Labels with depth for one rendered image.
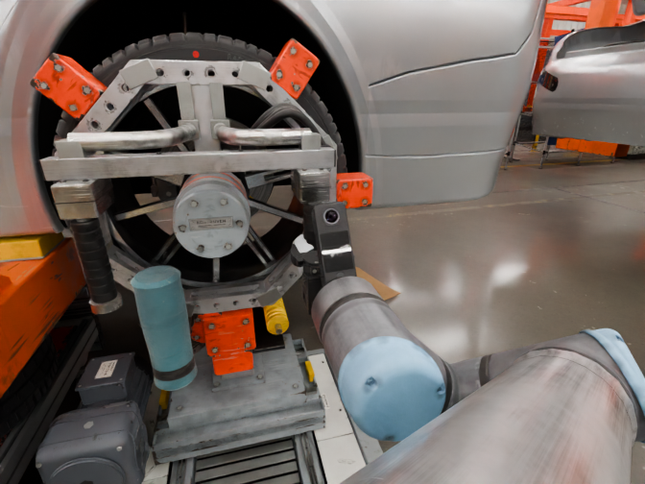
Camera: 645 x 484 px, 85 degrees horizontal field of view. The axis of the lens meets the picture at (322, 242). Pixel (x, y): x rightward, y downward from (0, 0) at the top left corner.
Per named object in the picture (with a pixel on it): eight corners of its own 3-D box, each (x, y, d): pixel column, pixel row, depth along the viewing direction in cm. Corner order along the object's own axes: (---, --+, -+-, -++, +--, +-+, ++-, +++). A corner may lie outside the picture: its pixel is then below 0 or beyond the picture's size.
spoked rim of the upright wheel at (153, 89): (235, 280, 117) (334, 161, 110) (237, 320, 96) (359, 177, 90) (83, 187, 96) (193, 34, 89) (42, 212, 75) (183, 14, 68)
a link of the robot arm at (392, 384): (402, 463, 33) (329, 426, 29) (358, 371, 45) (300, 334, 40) (473, 396, 32) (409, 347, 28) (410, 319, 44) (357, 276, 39)
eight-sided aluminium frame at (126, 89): (328, 285, 97) (330, 64, 76) (335, 298, 91) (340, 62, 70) (110, 313, 85) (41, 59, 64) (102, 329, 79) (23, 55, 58)
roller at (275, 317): (275, 284, 117) (274, 268, 115) (291, 339, 91) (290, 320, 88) (258, 286, 116) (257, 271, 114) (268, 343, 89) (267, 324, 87)
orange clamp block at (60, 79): (114, 92, 70) (69, 56, 66) (102, 92, 63) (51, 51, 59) (93, 119, 70) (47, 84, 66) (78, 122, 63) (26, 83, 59)
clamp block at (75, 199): (116, 201, 58) (109, 169, 56) (99, 218, 50) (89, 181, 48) (83, 203, 57) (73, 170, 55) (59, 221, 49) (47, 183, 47)
